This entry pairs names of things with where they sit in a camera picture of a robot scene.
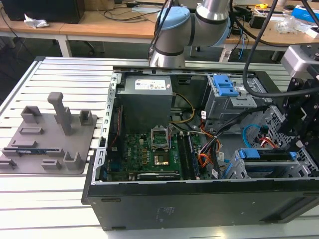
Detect grey parts rack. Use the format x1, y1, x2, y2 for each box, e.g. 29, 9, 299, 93
0, 91, 99, 176

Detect thick black cable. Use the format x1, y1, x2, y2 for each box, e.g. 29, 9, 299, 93
243, 0, 319, 99

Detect red power wire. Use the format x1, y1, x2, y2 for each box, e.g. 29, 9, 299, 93
258, 137, 282, 149

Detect white power strip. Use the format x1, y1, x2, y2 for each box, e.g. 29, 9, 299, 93
220, 49, 232, 63

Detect black RAM slot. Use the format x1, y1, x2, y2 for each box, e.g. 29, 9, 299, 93
186, 134, 200, 179
177, 133, 190, 180

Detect orange red wire bundle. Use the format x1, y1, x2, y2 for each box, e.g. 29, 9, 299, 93
198, 152, 213, 173

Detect green motherboard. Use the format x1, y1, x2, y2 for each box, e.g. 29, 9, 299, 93
107, 132, 201, 181

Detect blue cardboard box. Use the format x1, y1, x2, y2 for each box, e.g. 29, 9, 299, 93
292, 5, 319, 21

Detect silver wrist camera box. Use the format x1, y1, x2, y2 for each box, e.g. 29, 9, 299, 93
281, 45, 319, 79

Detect yellow black power wires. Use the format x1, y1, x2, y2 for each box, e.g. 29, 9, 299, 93
170, 92, 197, 124

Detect black graphics card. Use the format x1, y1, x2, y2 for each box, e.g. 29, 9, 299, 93
128, 171, 181, 182

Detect blue data wire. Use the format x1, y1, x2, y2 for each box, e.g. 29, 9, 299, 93
242, 123, 269, 150

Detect large black box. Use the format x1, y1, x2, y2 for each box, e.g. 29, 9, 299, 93
1, 0, 85, 24

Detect metal socket cover frame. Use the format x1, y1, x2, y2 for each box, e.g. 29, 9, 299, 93
150, 127, 170, 150

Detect white crumpled paper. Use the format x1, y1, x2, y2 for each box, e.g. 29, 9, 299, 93
23, 13, 50, 28

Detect wooden desk white legs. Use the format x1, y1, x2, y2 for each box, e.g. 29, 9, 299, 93
224, 11, 319, 62
0, 9, 160, 58

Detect black cable bundle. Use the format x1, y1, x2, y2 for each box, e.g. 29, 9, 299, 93
199, 104, 276, 180

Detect black open PC case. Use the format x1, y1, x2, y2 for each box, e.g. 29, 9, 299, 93
81, 65, 319, 231

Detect silver disk bay cage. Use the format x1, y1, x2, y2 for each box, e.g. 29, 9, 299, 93
224, 104, 319, 180

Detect small black box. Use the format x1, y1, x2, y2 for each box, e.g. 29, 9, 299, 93
249, 14, 265, 29

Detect grey power supply unit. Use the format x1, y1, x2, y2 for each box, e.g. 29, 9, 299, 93
116, 74, 174, 126

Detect silver optical drive cage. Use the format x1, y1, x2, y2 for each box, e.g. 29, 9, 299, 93
201, 73, 274, 120

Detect hanging blue cable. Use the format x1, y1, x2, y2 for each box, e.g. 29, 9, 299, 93
238, 31, 248, 60

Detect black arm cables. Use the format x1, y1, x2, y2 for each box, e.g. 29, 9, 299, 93
148, 0, 175, 60

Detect clear plastic bag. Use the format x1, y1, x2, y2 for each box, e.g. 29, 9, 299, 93
275, 15, 307, 34

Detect blue plastic latch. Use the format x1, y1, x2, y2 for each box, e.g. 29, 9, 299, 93
213, 74, 240, 98

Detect hard disk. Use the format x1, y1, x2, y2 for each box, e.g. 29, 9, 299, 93
238, 147, 298, 161

